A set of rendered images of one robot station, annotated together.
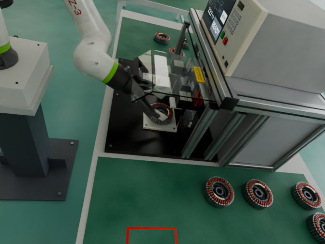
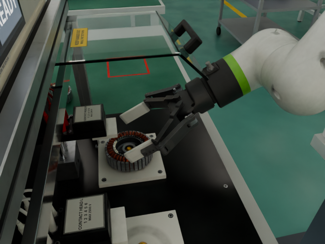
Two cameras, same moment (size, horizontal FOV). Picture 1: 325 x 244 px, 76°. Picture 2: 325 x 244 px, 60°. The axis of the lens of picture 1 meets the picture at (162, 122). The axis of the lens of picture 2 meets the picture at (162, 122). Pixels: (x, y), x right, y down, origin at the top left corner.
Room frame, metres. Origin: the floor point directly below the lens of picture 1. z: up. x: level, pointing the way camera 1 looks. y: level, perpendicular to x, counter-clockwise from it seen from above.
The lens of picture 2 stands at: (1.15, 0.17, 1.27)
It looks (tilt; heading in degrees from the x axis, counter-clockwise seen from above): 38 degrees down; 188
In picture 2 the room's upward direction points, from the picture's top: straight up
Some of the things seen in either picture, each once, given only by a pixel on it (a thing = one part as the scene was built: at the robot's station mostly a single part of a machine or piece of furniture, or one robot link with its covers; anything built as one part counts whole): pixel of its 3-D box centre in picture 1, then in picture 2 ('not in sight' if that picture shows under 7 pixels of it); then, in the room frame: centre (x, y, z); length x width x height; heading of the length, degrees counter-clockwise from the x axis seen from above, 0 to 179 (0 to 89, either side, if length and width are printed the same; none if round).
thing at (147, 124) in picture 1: (159, 117); (129, 157); (0.68, 0.02, 0.78); 0.15 x 0.15 x 0.01; 19
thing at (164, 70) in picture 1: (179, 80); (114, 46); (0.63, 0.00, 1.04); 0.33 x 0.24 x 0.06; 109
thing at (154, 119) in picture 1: (160, 113); (129, 150); (0.68, 0.02, 0.80); 0.11 x 0.11 x 0.04
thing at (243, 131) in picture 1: (216, 85); not in sight; (0.88, -0.18, 0.92); 0.66 x 0.01 x 0.30; 19
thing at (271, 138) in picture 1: (269, 145); not in sight; (0.62, -0.42, 0.91); 0.28 x 0.03 x 0.32; 109
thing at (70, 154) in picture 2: (190, 118); (66, 159); (0.73, -0.12, 0.80); 0.07 x 0.05 x 0.06; 19
